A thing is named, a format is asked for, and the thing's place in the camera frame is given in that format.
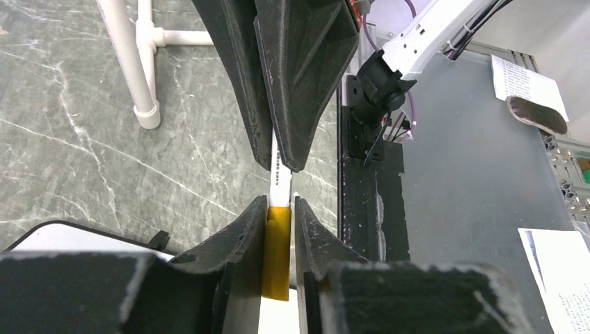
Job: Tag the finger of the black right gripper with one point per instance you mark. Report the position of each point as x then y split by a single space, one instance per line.
304 48
230 24

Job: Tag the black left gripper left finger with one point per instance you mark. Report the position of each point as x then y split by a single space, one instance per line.
214 287

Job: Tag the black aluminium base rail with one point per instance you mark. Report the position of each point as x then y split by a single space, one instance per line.
371 214

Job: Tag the white whiteboard black frame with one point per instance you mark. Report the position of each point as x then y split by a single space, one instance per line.
275 316

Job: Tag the yellow marker cap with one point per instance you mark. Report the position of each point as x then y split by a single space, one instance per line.
276 261

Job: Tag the white paper note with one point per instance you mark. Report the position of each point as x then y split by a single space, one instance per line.
510 79

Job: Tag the white paper sheet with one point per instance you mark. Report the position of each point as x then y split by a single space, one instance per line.
559 261

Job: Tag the white PVC pipe frame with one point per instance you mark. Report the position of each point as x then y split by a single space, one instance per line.
135 49

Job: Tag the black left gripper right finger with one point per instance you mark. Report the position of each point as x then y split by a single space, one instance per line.
340 291

